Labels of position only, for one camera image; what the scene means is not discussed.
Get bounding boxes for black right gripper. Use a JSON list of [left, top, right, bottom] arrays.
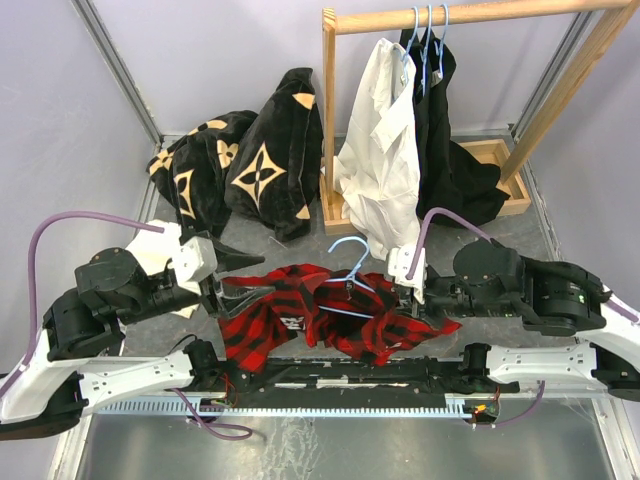
[[383, 269, 518, 330]]

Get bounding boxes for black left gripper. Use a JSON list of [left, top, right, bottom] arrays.
[[120, 229, 280, 324]]

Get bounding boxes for red black plaid shirt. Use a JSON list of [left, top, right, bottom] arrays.
[[219, 264, 461, 373]]

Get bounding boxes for light blue hanger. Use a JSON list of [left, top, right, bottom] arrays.
[[317, 235, 394, 320]]

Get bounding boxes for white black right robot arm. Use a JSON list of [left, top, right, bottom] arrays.
[[387, 239, 639, 401]]

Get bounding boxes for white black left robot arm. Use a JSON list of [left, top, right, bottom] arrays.
[[1, 237, 274, 440]]

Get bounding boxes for white hanging shirt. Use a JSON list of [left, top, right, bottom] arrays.
[[333, 38, 421, 260]]

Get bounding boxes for blue hanger with white shirt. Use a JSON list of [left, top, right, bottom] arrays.
[[400, 6, 420, 86]]

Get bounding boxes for blue hanger with black garment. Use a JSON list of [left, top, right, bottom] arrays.
[[420, 4, 450, 95]]

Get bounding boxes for folded white cloth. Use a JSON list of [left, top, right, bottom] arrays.
[[126, 219, 200, 294]]

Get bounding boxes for black beige patterned blanket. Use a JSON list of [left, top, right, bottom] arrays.
[[146, 67, 323, 242]]

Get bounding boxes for black hanging garment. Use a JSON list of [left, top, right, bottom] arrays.
[[400, 29, 509, 226]]

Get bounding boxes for wooden clothes rack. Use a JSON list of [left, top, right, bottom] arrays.
[[320, 1, 639, 235]]

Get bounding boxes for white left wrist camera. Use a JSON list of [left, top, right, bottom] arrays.
[[152, 220, 218, 294]]

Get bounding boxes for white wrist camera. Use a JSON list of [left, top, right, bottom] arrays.
[[152, 220, 218, 294], [386, 245, 426, 305]]

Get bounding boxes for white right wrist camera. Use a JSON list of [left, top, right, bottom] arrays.
[[386, 245, 426, 305]]

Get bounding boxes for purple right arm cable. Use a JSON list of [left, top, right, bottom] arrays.
[[407, 207, 496, 279]]

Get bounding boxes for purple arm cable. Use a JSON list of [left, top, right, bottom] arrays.
[[407, 207, 496, 279], [0, 212, 166, 396]]

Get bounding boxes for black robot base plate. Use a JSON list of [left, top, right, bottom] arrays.
[[197, 355, 519, 409]]

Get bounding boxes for white slotted cable duct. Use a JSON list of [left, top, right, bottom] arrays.
[[98, 390, 497, 419]]

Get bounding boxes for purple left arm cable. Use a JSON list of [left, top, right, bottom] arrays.
[[0, 212, 166, 396]]

